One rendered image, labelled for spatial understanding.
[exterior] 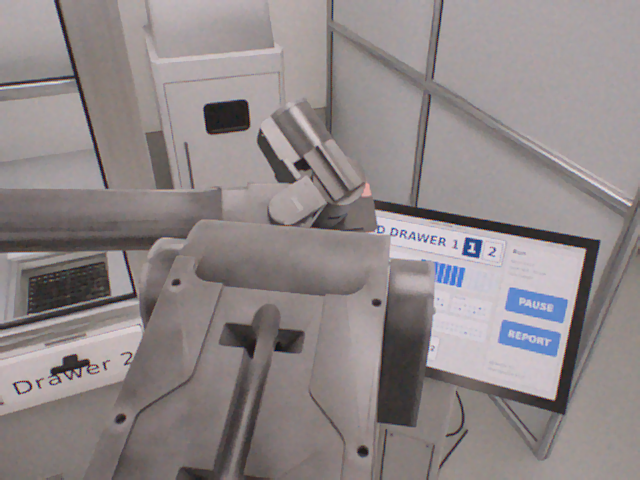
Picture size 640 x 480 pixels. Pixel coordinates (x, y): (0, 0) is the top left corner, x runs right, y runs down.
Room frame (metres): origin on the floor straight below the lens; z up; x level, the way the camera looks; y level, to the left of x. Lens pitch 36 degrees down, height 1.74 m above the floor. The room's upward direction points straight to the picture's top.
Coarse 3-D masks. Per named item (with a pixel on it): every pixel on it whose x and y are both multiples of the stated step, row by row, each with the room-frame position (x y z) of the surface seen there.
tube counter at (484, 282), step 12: (444, 264) 0.79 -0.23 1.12; (456, 264) 0.79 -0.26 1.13; (444, 276) 0.78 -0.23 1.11; (456, 276) 0.77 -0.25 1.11; (468, 276) 0.77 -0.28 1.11; (480, 276) 0.77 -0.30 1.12; (492, 276) 0.76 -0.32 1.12; (468, 288) 0.76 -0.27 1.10; (480, 288) 0.75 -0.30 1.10; (492, 288) 0.75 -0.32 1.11
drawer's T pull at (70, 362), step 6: (72, 354) 0.77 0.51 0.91; (66, 360) 0.75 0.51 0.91; (72, 360) 0.75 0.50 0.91; (84, 360) 0.75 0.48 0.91; (60, 366) 0.73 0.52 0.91; (66, 366) 0.73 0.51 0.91; (72, 366) 0.73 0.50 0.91; (78, 366) 0.74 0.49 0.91; (84, 366) 0.74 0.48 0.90; (54, 372) 0.72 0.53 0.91; (60, 372) 0.73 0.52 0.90
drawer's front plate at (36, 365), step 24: (96, 336) 0.80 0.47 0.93; (120, 336) 0.80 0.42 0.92; (0, 360) 0.74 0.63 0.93; (24, 360) 0.74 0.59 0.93; (48, 360) 0.75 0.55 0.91; (96, 360) 0.78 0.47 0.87; (120, 360) 0.80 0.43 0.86; (0, 384) 0.72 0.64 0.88; (24, 384) 0.73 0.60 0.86; (48, 384) 0.74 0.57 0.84; (72, 384) 0.76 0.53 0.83
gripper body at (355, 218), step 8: (360, 200) 0.58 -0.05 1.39; (352, 208) 0.57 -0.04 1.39; (360, 208) 0.57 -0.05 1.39; (320, 216) 0.51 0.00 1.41; (344, 216) 0.53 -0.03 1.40; (352, 216) 0.56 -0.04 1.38; (360, 216) 0.56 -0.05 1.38; (312, 224) 0.54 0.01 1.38; (320, 224) 0.53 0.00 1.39; (328, 224) 0.53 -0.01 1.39; (336, 224) 0.54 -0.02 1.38; (344, 224) 0.55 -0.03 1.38; (352, 224) 0.55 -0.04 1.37; (360, 224) 0.55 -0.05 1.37
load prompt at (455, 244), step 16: (384, 224) 0.87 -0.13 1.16; (400, 224) 0.86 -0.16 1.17; (416, 224) 0.85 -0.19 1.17; (400, 240) 0.84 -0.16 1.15; (416, 240) 0.83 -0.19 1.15; (432, 240) 0.83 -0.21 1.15; (448, 240) 0.82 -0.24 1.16; (464, 240) 0.82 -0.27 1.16; (480, 240) 0.81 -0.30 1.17; (496, 240) 0.80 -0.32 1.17; (448, 256) 0.80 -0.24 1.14; (464, 256) 0.80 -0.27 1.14; (480, 256) 0.79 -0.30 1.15; (496, 256) 0.78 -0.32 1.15
